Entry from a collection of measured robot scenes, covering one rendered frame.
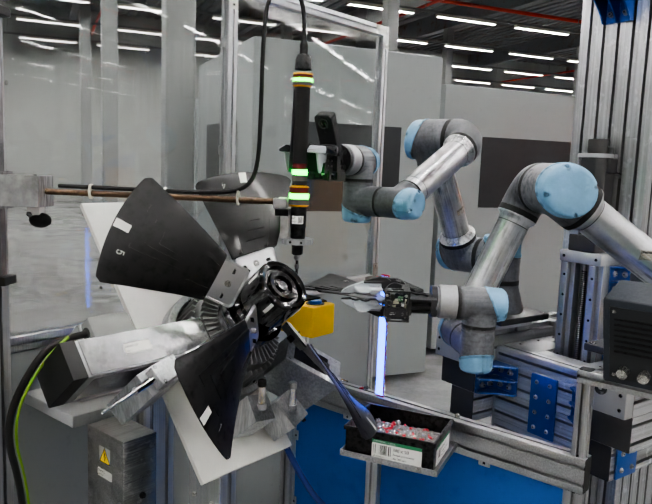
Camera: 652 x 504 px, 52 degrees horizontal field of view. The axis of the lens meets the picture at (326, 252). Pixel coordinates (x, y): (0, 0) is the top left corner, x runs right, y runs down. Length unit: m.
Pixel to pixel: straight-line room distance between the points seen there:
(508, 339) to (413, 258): 2.50
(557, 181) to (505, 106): 4.09
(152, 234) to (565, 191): 0.85
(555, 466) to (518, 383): 0.49
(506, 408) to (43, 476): 1.34
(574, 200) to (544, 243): 4.39
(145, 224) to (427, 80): 3.45
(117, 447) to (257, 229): 0.59
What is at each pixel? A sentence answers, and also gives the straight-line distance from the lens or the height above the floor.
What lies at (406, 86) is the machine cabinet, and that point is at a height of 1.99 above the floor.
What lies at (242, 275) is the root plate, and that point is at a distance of 1.40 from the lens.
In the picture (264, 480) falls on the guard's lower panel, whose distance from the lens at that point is 2.70.
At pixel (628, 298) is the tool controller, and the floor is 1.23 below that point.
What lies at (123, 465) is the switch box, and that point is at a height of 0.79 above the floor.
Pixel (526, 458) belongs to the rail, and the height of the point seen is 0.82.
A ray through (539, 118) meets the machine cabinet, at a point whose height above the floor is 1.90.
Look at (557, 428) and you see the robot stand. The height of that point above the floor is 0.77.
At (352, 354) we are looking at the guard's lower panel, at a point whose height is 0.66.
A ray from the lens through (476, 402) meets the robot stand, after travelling 2.12.
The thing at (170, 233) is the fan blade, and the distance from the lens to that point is 1.35.
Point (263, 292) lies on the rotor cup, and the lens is 1.35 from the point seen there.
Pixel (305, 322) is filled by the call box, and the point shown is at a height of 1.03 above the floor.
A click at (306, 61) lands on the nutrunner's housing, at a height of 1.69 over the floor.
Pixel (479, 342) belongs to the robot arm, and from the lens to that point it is 1.53.
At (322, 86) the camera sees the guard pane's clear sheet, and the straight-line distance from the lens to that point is 2.65.
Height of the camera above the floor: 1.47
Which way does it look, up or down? 7 degrees down
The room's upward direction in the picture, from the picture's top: 2 degrees clockwise
